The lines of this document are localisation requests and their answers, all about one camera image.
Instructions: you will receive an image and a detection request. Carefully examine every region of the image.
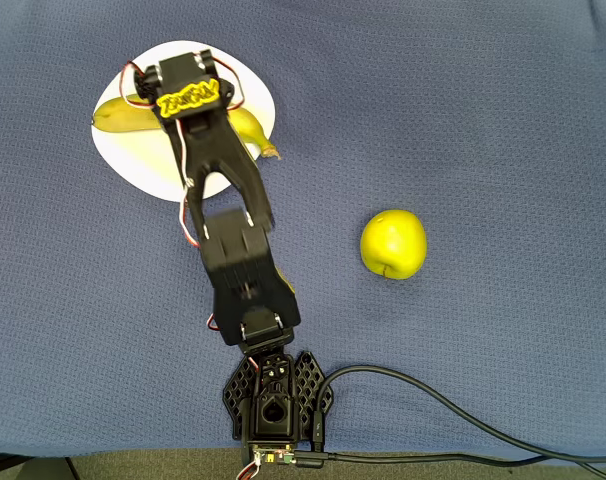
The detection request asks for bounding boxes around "yellow banana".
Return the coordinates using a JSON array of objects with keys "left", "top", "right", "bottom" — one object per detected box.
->
[{"left": 91, "top": 93, "right": 283, "bottom": 161}]

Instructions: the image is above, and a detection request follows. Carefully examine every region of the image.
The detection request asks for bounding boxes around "white plate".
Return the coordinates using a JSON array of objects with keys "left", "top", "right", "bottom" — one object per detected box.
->
[{"left": 90, "top": 39, "right": 277, "bottom": 204}]

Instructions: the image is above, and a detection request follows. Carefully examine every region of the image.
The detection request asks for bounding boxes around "green apple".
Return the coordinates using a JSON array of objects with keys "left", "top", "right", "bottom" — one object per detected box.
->
[{"left": 359, "top": 208, "right": 429, "bottom": 281}]

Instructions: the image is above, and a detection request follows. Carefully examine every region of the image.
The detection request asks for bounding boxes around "blue woven cloth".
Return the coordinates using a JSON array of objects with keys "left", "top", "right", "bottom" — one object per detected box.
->
[{"left": 0, "top": 0, "right": 606, "bottom": 460}]

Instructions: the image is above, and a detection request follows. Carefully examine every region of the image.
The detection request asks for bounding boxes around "red white servo wire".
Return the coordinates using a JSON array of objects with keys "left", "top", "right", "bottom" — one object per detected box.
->
[
  {"left": 174, "top": 118, "right": 202, "bottom": 249},
  {"left": 202, "top": 49, "right": 245, "bottom": 110},
  {"left": 119, "top": 60, "right": 157, "bottom": 109}
]

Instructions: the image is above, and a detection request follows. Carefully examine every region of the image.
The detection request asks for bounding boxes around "thick black power cable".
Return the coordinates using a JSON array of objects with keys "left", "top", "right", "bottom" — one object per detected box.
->
[{"left": 314, "top": 364, "right": 606, "bottom": 462}]

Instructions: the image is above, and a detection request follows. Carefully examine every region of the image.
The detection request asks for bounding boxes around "thin black usb cable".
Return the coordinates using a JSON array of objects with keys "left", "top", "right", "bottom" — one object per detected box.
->
[{"left": 295, "top": 449, "right": 606, "bottom": 480}]

